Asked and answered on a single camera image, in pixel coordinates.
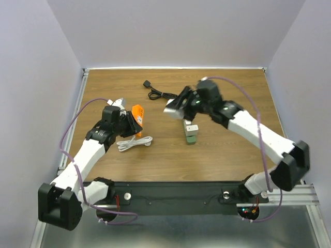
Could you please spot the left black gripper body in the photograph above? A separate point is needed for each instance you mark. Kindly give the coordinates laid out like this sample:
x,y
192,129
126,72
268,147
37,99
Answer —
x,y
125,126

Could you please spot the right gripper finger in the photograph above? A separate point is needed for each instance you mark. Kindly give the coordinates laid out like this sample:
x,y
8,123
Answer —
x,y
181,98
187,109

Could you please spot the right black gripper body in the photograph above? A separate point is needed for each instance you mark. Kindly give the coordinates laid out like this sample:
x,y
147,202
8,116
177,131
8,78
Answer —
x,y
193,101

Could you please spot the orange power strip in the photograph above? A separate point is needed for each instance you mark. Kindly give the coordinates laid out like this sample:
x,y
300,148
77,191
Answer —
x,y
138,114

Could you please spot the green power strip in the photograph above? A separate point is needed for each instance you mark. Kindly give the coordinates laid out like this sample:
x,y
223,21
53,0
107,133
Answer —
x,y
191,140

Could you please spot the white cube adapter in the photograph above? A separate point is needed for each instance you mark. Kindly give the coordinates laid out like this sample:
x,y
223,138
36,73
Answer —
x,y
176,114

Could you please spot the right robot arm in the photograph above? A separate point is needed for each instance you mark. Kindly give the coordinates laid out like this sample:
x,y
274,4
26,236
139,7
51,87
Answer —
x,y
291,159

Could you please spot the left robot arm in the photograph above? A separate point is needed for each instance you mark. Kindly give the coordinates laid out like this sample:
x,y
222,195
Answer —
x,y
62,202

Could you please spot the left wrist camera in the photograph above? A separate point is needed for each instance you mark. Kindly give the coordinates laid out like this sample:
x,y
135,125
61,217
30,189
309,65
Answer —
x,y
121,102

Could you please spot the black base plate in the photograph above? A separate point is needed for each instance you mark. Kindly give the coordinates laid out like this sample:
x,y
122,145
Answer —
x,y
181,198

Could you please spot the aluminium frame rail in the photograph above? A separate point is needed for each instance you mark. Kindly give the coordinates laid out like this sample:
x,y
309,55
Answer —
x,y
41,226

